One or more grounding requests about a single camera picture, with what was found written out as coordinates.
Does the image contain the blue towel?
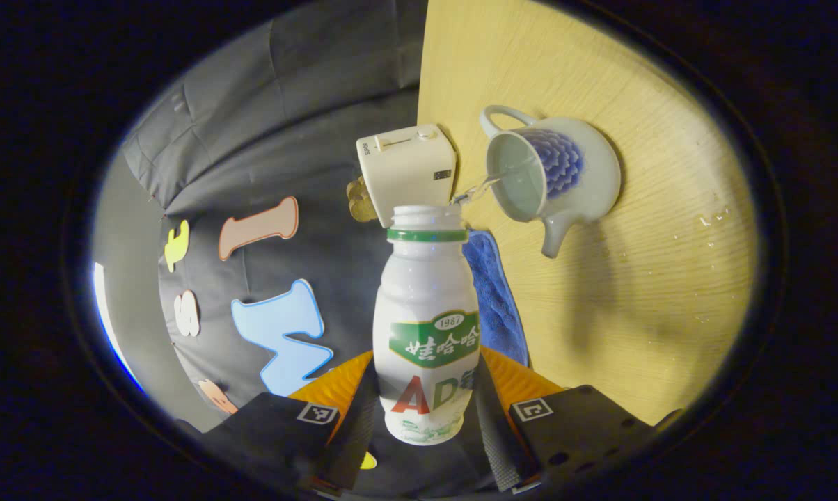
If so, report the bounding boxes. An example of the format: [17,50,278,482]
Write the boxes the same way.
[461,230,531,368]

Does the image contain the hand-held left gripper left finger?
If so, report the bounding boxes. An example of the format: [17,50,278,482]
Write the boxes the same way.
[200,350,379,498]

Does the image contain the white blue-patterned teacup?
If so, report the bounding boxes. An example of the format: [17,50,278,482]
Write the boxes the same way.
[479,104,622,260]

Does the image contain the white plastic water bottle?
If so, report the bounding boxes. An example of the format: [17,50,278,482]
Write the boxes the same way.
[372,204,481,446]

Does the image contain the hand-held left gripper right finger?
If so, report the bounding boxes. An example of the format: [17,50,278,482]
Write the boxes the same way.
[472,347,684,496]

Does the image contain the white toaster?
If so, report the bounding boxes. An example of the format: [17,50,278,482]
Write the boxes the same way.
[356,124,458,229]

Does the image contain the toast slices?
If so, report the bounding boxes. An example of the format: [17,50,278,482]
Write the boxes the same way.
[346,175,379,223]

